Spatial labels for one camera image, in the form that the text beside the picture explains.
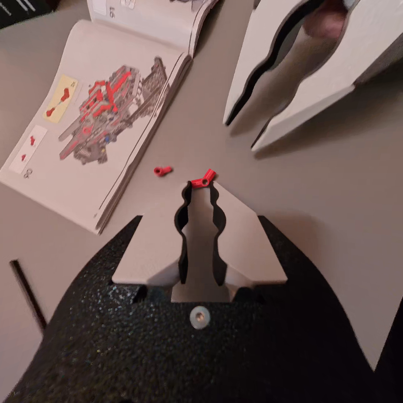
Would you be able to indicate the red angled toy connector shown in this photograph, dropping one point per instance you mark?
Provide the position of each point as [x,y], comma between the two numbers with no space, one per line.
[201,182]

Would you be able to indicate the long black rod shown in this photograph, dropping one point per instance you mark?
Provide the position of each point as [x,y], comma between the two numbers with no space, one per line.
[26,292]

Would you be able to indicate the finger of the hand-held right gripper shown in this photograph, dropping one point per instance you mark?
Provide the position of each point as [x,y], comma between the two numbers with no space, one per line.
[252,56]
[355,53]

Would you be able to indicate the red toy pin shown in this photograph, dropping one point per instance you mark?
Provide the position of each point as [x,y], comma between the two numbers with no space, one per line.
[162,170]

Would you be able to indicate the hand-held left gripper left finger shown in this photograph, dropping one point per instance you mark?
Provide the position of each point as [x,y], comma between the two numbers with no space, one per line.
[151,245]

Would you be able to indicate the black box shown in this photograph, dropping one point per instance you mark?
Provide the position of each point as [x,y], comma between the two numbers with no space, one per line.
[19,9]

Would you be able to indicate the open building instruction booklet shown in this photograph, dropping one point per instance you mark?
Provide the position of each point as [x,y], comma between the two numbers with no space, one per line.
[94,63]

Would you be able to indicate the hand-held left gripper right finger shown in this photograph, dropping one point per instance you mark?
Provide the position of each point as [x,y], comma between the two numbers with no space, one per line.
[248,248]

